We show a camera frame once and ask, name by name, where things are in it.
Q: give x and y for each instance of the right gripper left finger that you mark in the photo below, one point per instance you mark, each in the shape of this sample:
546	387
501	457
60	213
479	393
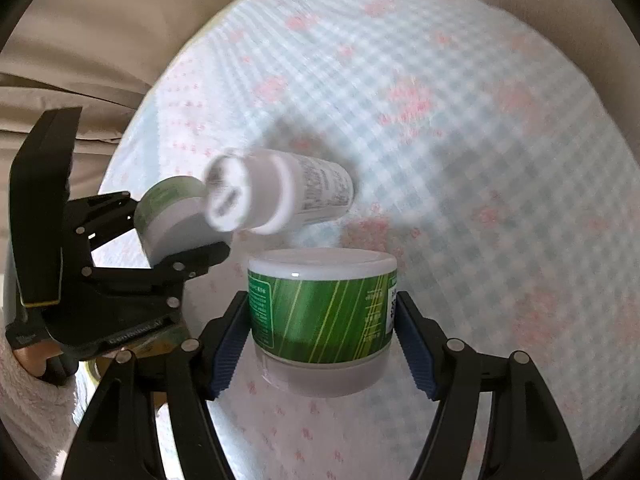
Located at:
117	437

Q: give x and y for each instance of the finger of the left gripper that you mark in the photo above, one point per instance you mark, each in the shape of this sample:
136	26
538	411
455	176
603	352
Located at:
101	218
156	284

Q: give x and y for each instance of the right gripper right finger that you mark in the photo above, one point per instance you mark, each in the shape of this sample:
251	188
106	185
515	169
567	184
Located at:
527	437

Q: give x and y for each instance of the light green lid jar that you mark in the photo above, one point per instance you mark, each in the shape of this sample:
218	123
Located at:
170	219

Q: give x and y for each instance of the white barcode bottle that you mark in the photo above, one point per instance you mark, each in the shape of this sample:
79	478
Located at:
268	191

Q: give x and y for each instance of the green label white jar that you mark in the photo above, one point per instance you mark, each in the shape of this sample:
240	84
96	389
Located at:
322	318

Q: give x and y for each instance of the yellow tape roll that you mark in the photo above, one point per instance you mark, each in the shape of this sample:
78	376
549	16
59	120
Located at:
96	368

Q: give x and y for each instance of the person's left hand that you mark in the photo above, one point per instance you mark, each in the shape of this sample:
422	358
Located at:
46	361

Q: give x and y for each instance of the white fluffy sleeve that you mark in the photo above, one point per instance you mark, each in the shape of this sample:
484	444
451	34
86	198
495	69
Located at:
40	418

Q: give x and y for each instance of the beige curtain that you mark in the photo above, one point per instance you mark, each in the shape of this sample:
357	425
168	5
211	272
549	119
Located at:
100	55

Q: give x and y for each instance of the blue checked bed sheet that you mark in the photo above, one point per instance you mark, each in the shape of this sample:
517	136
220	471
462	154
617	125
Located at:
483	159

